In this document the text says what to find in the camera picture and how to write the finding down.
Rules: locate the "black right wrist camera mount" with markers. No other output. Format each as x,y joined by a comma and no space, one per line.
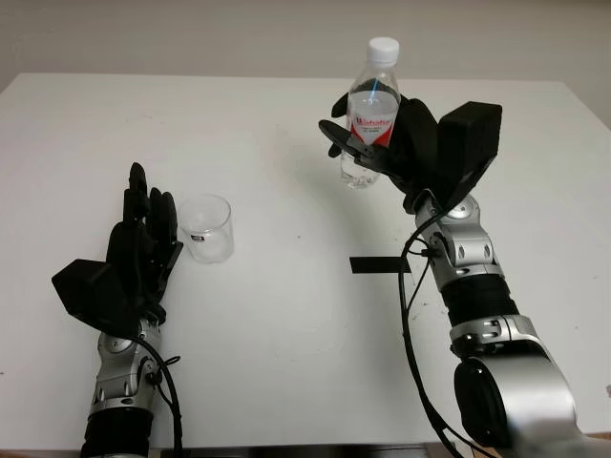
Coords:
472,138

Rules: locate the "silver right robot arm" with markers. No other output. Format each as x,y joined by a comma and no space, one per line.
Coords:
520,372

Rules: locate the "black tape strip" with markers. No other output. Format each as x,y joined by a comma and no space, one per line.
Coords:
372,265

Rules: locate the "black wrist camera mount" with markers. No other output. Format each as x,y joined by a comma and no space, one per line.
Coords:
472,138
86,291

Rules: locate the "clear plastic water bottle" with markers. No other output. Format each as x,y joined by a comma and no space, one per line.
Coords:
374,86

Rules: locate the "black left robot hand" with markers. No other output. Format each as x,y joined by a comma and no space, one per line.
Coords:
136,248

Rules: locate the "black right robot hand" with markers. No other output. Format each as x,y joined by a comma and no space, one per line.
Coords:
417,148

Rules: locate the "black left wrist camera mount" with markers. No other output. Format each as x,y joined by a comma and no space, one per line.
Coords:
86,291

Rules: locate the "clear glass cup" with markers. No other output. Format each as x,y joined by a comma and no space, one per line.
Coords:
210,245

